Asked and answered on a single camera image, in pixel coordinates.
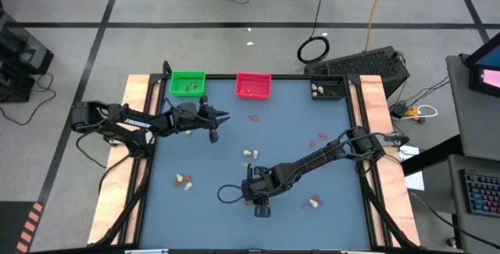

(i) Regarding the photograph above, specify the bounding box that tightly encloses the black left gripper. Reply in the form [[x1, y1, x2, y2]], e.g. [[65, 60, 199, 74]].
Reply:
[[171, 95, 230, 144]]

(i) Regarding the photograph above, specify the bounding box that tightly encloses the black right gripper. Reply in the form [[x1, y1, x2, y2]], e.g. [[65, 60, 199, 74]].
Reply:
[[241, 166, 294, 219]]

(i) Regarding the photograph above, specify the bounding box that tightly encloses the red plastic basket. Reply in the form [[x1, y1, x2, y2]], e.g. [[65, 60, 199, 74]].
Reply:
[[234, 72, 273, 101]]

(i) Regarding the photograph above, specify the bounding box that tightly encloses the green plastic basket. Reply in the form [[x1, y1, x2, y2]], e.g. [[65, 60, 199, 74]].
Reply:
[[169, 70, 207, 98]]

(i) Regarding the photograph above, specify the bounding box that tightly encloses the black plastic basket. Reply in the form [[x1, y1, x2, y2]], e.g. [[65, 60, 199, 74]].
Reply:
[[310, 74, 348, 101]]

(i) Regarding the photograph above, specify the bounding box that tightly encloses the wooden table side board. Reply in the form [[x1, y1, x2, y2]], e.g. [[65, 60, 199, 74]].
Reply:
[[87, 74, 162, 246], [349, 74, 421, 247]]

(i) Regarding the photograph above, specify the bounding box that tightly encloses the black mesh computer tower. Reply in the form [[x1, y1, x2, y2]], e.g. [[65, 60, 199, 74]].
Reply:
[[303, 45, 411, 99]]

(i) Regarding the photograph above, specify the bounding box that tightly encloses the white paper sheet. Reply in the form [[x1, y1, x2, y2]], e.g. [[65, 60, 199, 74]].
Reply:
[[398, 144, 426, 191]]

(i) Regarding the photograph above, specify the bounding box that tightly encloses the black power adapter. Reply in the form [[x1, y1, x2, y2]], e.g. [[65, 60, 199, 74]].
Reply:
[[389, 103, 409, 120]]

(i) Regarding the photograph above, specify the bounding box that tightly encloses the yellow plug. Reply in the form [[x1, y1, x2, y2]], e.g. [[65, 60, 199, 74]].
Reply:
[[405, 106, 421, 122]]

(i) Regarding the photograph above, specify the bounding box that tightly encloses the black equipment stack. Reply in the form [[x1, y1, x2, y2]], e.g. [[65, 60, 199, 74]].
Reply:
[[0, 0, 55, 105]]

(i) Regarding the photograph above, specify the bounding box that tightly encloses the black orange striped mat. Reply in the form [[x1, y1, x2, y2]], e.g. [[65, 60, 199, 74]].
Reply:
[[0, 201, 45, 254]]

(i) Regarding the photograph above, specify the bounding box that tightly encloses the backlit black keyboard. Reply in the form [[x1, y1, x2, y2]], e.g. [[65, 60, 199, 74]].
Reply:
[[459, 167, 500, 218]]

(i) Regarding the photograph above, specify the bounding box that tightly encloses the grey desk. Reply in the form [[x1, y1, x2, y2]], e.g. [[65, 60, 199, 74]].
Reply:
[[446, 53, 500, 254]]

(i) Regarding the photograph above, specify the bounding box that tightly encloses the black monitor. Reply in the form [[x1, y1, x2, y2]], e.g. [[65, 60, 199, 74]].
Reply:
[[462, 30, 500, 98]]

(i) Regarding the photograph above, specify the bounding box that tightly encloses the black coiled cable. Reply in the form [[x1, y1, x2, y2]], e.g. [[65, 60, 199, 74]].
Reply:
[[295, 0, 331, 66]]

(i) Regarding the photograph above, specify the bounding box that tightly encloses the black floor cable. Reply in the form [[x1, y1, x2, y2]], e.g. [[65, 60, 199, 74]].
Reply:
[[405, 189, 500, 252], [0, 73, 58, 127]]

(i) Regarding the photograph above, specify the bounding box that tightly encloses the yellow floor cable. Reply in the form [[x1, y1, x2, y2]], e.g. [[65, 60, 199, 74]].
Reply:
[[364, 0, 388, 51]]

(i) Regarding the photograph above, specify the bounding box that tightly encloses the white cable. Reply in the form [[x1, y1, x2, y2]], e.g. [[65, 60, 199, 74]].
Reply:
[[413, 104, 439, 119]]

